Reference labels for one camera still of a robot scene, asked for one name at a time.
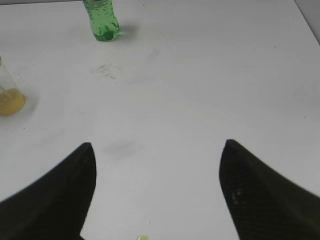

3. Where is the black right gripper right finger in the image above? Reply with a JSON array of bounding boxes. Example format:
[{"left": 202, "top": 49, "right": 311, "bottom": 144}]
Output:
[{"left": 219, "top": 139, "right": 320, "bottom": 240}]

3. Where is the transparent plastic cup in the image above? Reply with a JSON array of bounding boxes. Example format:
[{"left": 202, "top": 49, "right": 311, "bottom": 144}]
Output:
[{"left": 0, "top": 58, "right": 26, "bottom": 116}]

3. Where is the green soda bottle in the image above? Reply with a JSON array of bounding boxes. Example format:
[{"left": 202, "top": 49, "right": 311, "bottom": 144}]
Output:
[{"left": 82, "top": 0, "right": 120, "bottom": 42}]

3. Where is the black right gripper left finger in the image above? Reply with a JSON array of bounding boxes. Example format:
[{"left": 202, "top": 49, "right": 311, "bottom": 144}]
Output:
[{"left": 0, "top": 142, "right": 97, "bottom": 240}]

